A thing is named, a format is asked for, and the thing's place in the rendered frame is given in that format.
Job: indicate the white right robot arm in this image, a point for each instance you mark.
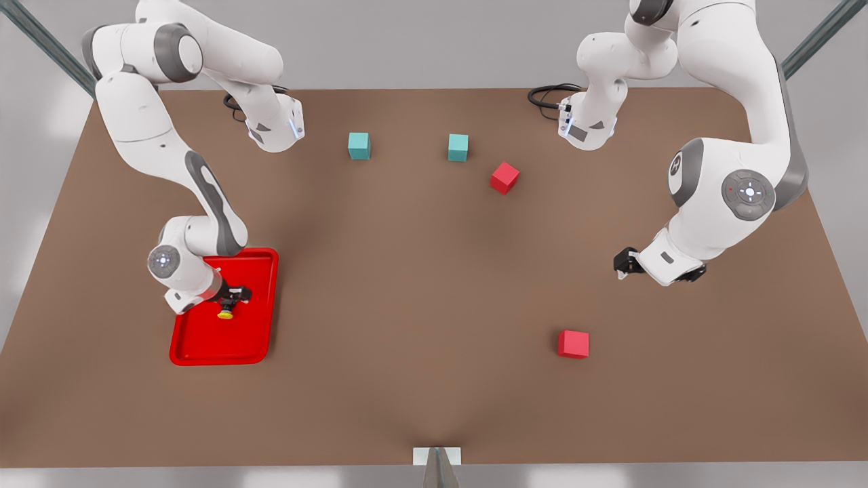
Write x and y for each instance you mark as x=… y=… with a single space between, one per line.
x=139 y=122

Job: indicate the teal cube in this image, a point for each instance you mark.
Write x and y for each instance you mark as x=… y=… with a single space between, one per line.
x=458 y=147
x=359 y=146

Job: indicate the red cube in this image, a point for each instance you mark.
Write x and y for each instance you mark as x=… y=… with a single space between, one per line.
x=573 y=344
x=504 y=177

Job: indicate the red plastic tray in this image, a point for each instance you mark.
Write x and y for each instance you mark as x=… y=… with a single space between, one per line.
x=251 y=332

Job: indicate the pale post foot plate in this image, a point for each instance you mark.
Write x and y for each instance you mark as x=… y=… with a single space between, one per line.
x=420 y=456

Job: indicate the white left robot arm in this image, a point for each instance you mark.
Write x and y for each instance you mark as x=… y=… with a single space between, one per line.
x=732 y=81

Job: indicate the small yellow object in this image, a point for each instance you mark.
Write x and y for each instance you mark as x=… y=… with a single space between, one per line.
x=225 y=314

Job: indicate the silver frame post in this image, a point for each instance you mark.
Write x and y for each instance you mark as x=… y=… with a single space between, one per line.
x=439 y=473
x=47 y=42
x=819 y=35

